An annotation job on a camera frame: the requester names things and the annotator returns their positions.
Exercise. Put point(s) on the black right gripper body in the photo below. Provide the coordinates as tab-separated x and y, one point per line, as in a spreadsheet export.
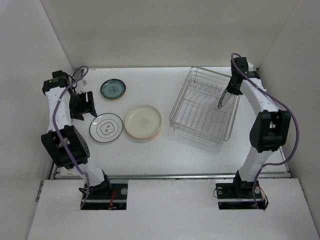
233	88

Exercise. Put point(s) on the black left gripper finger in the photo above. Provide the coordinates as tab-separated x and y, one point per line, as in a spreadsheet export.
90	105
78	115

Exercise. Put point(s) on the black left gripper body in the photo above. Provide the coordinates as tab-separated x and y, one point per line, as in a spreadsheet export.
78	103

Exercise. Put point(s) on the white plate dark lettered rim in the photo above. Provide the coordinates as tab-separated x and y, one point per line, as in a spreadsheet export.
224	99

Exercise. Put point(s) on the white plate black rim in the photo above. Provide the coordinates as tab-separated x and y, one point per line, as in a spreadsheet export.
106	128

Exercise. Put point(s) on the blue patterned small plate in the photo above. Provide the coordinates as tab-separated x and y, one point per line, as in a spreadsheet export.
113	89

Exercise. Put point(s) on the cream plastic plate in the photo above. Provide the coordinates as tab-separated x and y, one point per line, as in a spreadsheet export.
143	121

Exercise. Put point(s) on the yellow plastic plate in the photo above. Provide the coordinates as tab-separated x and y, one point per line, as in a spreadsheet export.
148	139

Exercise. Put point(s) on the pink plastic plate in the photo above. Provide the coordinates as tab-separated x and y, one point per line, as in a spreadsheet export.
146	133

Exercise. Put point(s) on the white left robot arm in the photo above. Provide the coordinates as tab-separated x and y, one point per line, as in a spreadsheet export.
63	142

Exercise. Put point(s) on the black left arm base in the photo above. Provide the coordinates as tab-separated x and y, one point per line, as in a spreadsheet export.
110	200

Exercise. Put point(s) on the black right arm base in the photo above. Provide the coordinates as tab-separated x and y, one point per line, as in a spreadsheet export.
230	198

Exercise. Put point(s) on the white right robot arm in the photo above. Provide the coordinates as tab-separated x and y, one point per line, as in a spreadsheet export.
269	131

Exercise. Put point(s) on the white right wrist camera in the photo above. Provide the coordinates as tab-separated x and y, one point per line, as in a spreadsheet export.
251	67

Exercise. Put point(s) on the wire dish rack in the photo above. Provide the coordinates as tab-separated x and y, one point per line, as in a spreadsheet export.
195	111

